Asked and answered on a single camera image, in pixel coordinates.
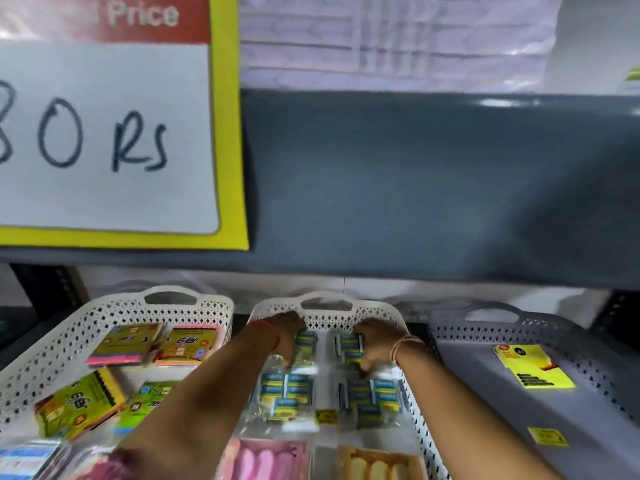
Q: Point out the person's right hand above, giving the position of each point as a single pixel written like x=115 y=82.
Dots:
x=382 y=344

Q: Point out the person's left hand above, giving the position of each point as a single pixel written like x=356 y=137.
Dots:
x=290 y=324

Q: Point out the white perforated basket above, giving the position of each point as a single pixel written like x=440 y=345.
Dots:
x=260 y=314
x=50 y=344

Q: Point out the group of staple packs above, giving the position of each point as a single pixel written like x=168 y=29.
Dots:
x=285 y=394

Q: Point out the sticky notes pack orange edge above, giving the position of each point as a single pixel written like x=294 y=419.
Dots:
x=185 y=344

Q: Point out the orange eraser box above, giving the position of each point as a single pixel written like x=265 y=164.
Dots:
x=380 y=467

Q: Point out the grey perforated basket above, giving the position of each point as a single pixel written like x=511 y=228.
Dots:
x=500 y=394

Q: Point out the pink eraser box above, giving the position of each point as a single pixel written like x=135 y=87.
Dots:
x=260 y=464

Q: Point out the yellow note pad black print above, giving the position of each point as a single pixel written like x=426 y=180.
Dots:
x=530 y=367

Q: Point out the green sticky notes pack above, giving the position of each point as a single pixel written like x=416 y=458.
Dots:
x=145 y=399

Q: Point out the sticky notes pack pink edge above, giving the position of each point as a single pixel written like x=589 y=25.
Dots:
x=125 y=342

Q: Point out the clear box blue label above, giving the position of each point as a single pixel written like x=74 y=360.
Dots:
x=25 y=462

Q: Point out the person's right forearm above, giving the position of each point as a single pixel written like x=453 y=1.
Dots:
x=475 y=424

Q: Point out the person's left forearm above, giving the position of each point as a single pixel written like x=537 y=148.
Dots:
x=200 y=404

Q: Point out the small yellow sticker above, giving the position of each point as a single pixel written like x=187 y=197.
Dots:
x=547 y=437
x=325 y=416

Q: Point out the pink patterned left sleeve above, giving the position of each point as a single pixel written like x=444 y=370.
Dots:
x=115 y=467

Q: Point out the green yellow price sign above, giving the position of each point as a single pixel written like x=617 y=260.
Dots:
x=100 y=144

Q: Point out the stack of white notebooks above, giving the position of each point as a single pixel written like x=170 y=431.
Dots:
x=400 y=44

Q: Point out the stack of green cover notebooks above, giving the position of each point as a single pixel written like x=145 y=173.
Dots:
x=634 y=79

